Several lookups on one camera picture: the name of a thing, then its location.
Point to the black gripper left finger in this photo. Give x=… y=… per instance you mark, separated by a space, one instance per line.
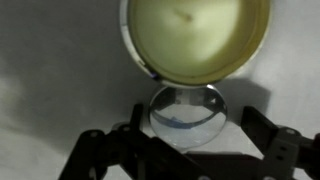
x=100 y=156

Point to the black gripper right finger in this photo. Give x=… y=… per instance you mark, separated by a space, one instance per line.
x=280 y=150

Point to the round silver lid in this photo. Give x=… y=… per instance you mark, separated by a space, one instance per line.
x=188 y=116

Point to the silver candle container yellow wax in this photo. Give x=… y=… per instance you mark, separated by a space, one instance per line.
x=196 y=36

